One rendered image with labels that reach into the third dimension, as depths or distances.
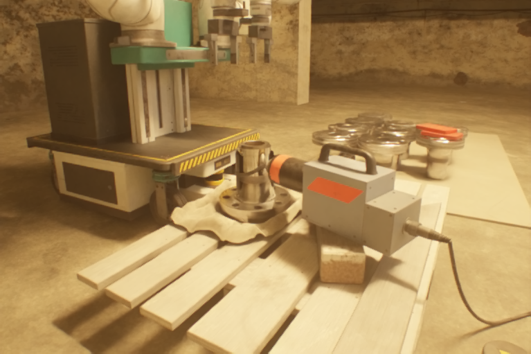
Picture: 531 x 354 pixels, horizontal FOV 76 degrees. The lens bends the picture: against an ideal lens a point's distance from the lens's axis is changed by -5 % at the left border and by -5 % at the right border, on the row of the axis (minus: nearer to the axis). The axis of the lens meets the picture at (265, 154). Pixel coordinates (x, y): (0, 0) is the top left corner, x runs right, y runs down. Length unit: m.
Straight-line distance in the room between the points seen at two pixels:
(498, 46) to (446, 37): 1.18
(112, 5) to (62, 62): 0.66
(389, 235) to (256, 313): 0.35
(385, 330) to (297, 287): 0.24
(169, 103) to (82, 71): 0.41
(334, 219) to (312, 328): 0.30
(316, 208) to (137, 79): 0.95
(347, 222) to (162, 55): 0.89
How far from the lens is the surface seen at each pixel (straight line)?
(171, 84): 1.80
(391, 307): 0.86
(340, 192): 0.93
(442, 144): 2.10
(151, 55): 1.36
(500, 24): 10.07
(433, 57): 10.08
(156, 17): 1.38
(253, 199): 1.23
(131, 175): 1.49
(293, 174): 1.06
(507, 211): 1.94
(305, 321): 0.83
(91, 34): 1.65
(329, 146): 0.99
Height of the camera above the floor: 0.68
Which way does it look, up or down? 15 degrees down
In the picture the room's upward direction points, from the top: straight up
